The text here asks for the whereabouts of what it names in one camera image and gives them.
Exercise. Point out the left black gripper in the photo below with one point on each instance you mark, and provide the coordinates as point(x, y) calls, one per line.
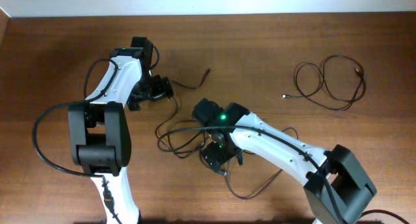
point(164, 89)

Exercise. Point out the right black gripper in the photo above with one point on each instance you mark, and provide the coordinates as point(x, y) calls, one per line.
point(211, 150)

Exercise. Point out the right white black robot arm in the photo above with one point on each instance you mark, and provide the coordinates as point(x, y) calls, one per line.
point(337, 187)

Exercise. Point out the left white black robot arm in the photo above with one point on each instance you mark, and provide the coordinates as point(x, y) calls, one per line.
point(99, 134)

